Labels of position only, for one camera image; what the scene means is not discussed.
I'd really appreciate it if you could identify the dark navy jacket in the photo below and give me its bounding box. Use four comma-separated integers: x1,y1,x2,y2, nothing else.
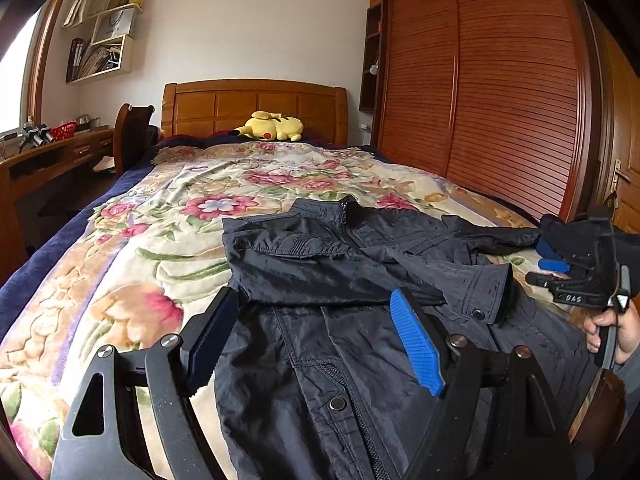
215,197,597,479

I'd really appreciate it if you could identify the person's right hand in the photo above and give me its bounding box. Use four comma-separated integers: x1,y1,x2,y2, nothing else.
582,301,640,365

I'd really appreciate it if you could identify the floral bed quilt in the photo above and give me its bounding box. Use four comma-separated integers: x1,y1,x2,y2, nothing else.
0,140,582,480

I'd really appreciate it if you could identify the dark blue bed sheet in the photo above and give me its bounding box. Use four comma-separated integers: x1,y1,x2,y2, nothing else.
0,164,152,338

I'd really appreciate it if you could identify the wooden room door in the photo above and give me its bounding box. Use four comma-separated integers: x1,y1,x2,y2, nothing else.
593,18,640,233

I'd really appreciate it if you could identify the wooden louvered wardrobe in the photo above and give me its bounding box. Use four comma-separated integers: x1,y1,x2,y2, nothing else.
361,0,599,220

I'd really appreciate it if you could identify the wooden desk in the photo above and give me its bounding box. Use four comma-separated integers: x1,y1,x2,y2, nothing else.
1,127,114,284

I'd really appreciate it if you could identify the dark wooden chair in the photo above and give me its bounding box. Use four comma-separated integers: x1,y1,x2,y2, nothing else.
113,103,155,177

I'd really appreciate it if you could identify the red basket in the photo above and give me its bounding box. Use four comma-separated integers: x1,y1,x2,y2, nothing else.
50,120,77,142

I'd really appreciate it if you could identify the black desk gadget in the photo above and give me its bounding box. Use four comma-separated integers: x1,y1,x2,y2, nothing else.
18,125,54,153

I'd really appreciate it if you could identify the yellow plush toy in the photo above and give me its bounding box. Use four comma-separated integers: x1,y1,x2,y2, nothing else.
233,110,304,142

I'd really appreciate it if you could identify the wooden bed headboard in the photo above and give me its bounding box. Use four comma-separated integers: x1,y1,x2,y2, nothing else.
160,79,349,146

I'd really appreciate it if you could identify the brass door handle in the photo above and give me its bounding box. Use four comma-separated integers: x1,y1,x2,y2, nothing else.
608,156,632,210

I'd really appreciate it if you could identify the white wall shelf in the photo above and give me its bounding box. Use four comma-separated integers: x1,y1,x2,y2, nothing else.
65,0,144,84

